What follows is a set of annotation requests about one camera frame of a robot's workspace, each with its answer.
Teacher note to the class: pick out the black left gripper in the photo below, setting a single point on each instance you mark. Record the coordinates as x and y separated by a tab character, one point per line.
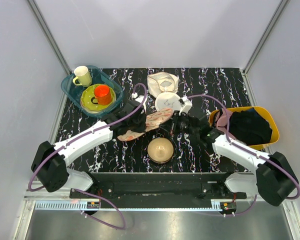
142	128

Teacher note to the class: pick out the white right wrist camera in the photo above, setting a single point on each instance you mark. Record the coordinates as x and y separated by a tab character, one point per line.
185	104

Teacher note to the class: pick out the orange mug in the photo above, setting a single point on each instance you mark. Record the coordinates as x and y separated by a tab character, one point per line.
102	95

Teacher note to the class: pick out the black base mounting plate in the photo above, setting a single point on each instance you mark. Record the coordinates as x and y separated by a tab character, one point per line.
206	185

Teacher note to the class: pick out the cream mesh laundry bag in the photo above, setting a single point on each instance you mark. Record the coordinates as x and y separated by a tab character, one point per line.
162	82

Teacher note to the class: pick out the aluminium frame rail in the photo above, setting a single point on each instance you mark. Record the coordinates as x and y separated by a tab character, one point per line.
49	36

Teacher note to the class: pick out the beige bowl with brown rim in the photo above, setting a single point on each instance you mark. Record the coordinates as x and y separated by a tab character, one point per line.
160	150

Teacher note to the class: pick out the green dotted plate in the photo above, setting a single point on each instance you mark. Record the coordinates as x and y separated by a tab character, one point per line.
87	95

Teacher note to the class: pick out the black clothes in basket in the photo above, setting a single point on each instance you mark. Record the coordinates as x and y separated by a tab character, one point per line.
250	127

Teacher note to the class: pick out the yellow plastic basket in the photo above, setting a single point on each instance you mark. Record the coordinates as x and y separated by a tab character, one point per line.
267	116

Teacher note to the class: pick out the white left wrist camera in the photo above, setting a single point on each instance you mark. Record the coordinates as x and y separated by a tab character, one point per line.
139	99

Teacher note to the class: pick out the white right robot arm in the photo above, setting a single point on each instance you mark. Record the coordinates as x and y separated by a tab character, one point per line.
270	175

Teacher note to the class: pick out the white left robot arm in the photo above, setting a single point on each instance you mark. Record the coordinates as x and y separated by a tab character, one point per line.
50	166

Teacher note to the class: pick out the pink garment in basket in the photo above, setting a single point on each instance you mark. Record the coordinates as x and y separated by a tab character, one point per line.
219	118

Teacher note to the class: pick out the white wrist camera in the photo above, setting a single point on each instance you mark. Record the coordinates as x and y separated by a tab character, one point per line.
139	99
185	104

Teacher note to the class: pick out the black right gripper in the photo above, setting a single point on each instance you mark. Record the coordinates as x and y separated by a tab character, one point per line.
176	118

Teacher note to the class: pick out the pale yellow mug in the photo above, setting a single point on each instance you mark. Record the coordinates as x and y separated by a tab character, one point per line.
82	76

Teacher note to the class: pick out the round white mesh laundry bag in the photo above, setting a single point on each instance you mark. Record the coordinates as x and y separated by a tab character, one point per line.
168	100

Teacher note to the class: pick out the pink floral mesh laundry bag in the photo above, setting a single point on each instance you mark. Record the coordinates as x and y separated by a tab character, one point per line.
153	121

